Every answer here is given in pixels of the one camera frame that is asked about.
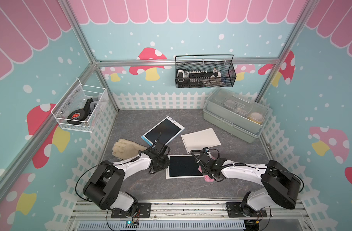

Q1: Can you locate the pink cleaning cloth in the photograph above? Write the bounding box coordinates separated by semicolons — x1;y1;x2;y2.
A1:
203;175;214;182

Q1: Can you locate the white drawing tablet front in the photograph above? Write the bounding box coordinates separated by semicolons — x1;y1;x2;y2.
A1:
181;128;221;154

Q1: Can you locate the white drawing tablet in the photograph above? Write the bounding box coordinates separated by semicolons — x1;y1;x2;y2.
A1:
181;128;221;154
166;155;203;179

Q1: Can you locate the blue framed drawing tablet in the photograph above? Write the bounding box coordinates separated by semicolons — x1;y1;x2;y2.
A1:
141;116;185;145

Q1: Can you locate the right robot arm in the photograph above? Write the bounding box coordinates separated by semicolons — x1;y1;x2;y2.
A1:
190;148;304;218

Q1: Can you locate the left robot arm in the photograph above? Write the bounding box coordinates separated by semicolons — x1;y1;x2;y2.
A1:
82;142;171;216

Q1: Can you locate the beige work glove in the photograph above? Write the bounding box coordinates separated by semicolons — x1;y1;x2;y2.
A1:
112;139;147;160

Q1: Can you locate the green translucent storage box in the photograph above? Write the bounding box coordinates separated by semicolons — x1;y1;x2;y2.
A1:
203;89;272;143

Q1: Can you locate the black tape roll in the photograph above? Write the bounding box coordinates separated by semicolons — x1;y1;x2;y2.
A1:
67;109;87;125

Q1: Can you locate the black wire mesh basket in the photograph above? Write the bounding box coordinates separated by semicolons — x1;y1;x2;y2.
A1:
175;54;237;88

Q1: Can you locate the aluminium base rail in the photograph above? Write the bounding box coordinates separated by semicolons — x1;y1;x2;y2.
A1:
66;199;315;231

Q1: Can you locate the clear acrylic wall bin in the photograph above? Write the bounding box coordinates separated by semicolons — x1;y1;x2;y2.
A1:
51;80;108;133

